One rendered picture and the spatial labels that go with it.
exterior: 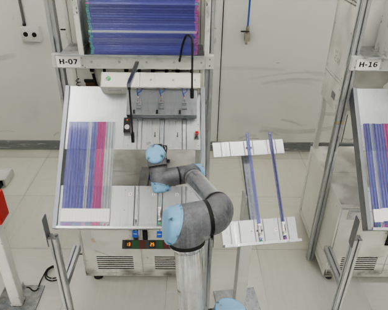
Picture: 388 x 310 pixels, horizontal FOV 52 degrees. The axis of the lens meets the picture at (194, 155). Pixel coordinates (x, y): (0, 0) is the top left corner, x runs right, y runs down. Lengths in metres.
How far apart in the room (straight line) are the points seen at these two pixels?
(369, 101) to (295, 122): 1.73
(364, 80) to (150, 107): 1.16
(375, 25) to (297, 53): 1.42
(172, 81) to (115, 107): 0.32
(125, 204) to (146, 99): 0.52
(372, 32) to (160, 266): 1.74
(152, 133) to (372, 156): 1.07
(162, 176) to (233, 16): 2.11
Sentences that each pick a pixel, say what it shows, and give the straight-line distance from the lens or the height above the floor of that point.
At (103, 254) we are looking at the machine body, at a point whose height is 0.24.
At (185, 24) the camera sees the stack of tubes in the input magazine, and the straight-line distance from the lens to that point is 1.90.
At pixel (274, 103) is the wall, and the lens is 3.74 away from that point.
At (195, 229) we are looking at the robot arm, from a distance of 1.22.
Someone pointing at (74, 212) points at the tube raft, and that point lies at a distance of 1.94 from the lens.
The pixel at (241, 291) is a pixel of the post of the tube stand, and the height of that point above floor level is 0.17.
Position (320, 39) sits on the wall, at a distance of 3.64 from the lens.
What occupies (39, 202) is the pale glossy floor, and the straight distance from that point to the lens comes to 3.40.
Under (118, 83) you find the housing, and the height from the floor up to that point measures 1.25.
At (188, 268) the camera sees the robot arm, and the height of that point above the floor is 1.00.
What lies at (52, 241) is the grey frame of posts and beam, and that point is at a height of 0.62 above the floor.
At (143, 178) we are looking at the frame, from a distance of 2.30.
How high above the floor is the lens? 1.95
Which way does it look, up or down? 31 degrees down
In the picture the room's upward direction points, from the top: 1 degrees clockwise
